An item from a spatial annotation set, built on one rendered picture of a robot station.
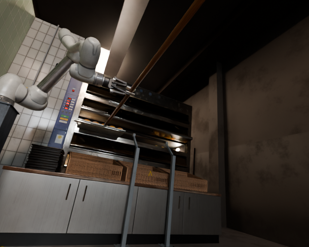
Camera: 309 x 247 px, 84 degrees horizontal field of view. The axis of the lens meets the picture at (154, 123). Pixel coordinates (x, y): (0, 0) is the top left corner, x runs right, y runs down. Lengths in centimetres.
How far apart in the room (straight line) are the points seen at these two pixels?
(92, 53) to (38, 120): 155
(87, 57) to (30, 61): 176
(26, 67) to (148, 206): 228
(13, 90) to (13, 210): 96
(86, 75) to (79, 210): 122
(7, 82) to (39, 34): 149
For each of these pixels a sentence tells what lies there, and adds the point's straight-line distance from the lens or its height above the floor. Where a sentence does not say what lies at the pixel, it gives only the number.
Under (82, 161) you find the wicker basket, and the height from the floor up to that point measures 71.
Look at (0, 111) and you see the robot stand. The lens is 164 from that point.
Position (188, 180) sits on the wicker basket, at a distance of 238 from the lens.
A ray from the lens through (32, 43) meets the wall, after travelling 302.
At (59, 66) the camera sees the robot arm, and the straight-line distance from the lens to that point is 179.
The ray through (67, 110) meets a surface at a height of 137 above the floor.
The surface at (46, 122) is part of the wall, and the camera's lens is 250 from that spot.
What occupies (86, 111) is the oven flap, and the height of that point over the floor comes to 138.
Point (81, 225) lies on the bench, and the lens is 190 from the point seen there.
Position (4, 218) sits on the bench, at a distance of 191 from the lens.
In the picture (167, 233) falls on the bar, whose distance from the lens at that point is 215.
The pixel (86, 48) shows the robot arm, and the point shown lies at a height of 125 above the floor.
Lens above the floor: 54
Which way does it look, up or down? 21 degrees up
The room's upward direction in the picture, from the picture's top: 7 degrees clockwise
